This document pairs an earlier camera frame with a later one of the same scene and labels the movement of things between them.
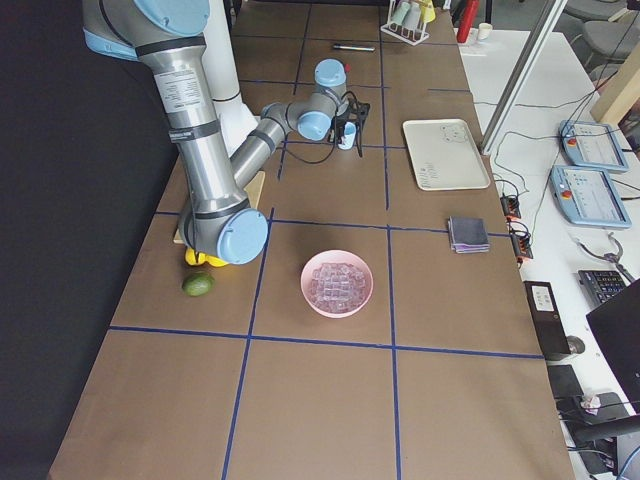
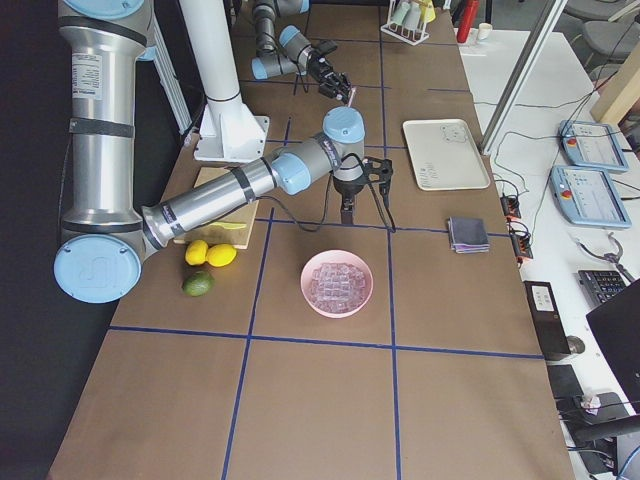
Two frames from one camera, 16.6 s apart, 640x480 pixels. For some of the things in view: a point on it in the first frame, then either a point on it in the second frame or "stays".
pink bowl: (336, 283) stays
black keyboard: (596, 285) stays
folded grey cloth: (468, 235) stays
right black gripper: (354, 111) to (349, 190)
